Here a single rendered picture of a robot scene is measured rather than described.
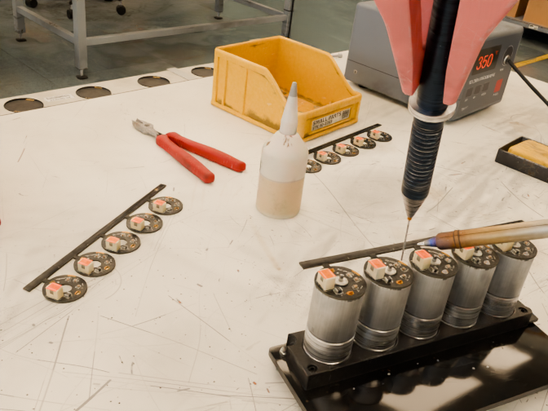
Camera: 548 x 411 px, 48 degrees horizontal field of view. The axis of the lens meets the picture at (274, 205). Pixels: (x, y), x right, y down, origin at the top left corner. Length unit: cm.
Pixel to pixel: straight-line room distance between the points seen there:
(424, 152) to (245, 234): 22
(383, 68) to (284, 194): 31
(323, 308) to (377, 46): 47
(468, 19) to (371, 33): 55
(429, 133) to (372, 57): 50
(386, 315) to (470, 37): 17
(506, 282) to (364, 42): 43
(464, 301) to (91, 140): 34
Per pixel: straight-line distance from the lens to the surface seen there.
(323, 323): 30
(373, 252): 32
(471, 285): 34
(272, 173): 43
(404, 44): 19
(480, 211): 53
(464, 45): 18
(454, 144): 64
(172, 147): 53
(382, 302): 31
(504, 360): 37
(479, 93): 71
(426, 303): 33
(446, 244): 28
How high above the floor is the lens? 99
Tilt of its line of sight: 30 degrees down
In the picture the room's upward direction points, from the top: 8 degrees clockwise
